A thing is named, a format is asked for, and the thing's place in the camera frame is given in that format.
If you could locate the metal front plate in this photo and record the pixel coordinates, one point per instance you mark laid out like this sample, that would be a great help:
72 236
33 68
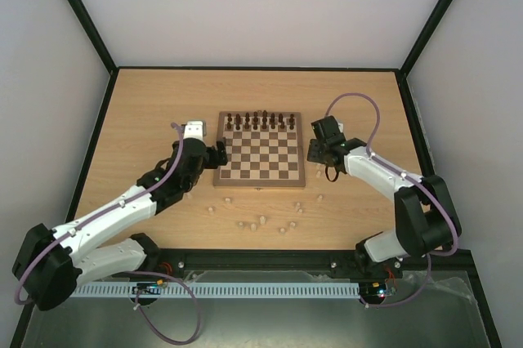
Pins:
443 314

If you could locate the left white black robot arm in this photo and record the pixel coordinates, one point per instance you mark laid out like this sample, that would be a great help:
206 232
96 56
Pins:
52 263

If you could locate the wooden chess board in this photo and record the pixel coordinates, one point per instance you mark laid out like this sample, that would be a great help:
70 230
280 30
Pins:
262 158

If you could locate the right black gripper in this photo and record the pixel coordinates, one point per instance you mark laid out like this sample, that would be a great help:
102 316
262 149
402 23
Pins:
317 150

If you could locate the black aluminium mounting rail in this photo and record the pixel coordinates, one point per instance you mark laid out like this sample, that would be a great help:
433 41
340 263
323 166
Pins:
335 264

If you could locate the light blue slotted cable duct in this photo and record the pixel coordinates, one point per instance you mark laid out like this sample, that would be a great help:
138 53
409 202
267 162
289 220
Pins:
219 290

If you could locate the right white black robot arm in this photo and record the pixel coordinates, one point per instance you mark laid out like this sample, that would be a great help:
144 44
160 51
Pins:
425 217

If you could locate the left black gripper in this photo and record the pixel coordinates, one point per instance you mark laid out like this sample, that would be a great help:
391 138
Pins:
214 162

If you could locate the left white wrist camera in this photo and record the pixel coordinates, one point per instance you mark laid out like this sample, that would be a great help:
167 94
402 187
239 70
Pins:
194 129

